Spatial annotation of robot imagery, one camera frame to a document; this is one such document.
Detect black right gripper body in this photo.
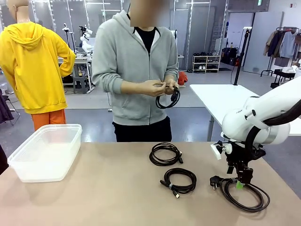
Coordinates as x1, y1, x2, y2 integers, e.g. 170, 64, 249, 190
224, 145, 254, 170

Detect black power cable with plug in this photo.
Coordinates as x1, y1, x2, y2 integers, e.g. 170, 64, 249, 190
209, 175, 271, 214

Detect black usb cable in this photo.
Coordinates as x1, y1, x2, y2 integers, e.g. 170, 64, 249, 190
159, 168, 198, 199
149, 142, 184, 167

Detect person's left forearm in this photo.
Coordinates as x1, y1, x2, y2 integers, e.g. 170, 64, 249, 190
164, 63, 179, 81

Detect person's right forearm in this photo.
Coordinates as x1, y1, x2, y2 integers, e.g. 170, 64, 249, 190
92, 73, 129, 96

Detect person's left hand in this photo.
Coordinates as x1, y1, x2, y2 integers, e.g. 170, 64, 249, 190
162, 75, 179, 95

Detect person's right hand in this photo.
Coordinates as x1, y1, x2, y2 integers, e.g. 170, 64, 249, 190
121, 80, 166, 97

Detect white side table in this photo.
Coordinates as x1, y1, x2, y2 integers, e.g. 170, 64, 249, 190
189, 83, 301, 143

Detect black utility cart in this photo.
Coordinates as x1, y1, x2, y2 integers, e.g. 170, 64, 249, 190
269, 68, 296, 89

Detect red bag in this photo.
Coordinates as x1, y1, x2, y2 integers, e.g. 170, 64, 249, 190
178, 71, 188, 86

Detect wooden shoe rack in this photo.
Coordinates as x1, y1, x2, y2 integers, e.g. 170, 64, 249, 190
192, 54, 222, 73

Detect black bags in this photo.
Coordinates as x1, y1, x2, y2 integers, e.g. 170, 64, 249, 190
222, 47, 241, 66

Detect black pole stand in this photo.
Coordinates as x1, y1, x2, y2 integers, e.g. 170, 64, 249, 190
231, 26, 253, 86

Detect black clothes rack with garments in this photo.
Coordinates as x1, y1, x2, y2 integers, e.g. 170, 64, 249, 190
260, 27, 301, 78

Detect person in grey hoodie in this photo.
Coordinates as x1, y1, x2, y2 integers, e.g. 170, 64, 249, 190
91, 0, 179, 143

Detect grey step stool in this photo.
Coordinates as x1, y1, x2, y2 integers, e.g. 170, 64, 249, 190
72, 76, 90, 94

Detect white background workbench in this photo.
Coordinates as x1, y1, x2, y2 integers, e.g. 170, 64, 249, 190
61, 50, 94, 93

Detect clear plastic container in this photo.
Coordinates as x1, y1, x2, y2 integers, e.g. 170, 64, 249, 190
7, 123, 82, 183

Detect orange shorts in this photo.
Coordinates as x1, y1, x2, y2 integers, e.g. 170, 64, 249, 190
31, 108, 67, 132

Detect yellow hoodie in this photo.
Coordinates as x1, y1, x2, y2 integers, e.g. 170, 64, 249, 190
0, 20, 76, 115

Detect dark hanging garment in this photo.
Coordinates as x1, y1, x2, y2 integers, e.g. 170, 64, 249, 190
0, 89, 15, 125

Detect beige mannequin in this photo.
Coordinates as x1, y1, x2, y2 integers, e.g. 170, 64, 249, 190
6, 0, 31, 24

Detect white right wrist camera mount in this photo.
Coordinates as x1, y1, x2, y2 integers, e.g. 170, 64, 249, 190
210, 142, 234, 161

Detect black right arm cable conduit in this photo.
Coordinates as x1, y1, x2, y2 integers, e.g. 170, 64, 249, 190
244, 100, 301, 163

